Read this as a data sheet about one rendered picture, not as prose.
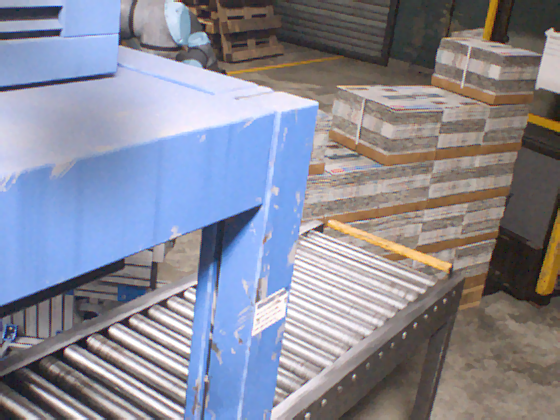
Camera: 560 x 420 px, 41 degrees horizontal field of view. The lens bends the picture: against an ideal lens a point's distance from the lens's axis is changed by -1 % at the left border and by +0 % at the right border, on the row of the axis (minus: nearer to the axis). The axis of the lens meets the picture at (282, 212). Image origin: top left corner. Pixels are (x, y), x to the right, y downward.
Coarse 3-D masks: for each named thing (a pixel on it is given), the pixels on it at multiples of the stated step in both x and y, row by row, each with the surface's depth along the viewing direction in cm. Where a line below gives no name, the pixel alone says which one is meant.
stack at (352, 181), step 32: (352, 160) 304; (448, 160) 324; (320, 192) 285; (352, 192) 296; (384, 192) 307; (416, 192) 319; (448, 192) 333; (352, 224) 302; (384, 224) 314; (416, 224) 326; (448, 224) 342; (448, 256) 351
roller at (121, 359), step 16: (96, 336) 166; (96, 352) 163; (112, 352) 162; (128, 352) 162; (128, 368) 159; (144, 368) 158; (144, 384) 157; (160, 384) 154; (176, 384) 154; (176, 400) 152
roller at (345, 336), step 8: (288, 304) 191; (288, 312) 190; (296, 312) 189; (304, 312) 189; (296, 320) 188; (304, 320) 187; (312, 320) 186; (320, 320) 186; (328, 320) 186; (312, 328) 186; (320, 328) 185; (328, 328) 184; (336, 328) 183; (344, 328) 184; (336, 336) 182; (344, 336) 182; (352, 336) 181; (360, 336) 181; (352, 344) 180
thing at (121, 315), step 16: (304, 224) 242; (320, 224) 244; (160, 288) 190; (176, 288) 191; (128, 304) 181; (144, 304) 182; (160, 304) 185; (96, 320) 172; (112, 320) 173; (128, 320) 176; (64, 336) 164; (80, 336) 165; (32, 352) 157; (48, 352) 158; (0, 368) 150; (16, 368) 151; (32, 368) 154; (0, 416) 151
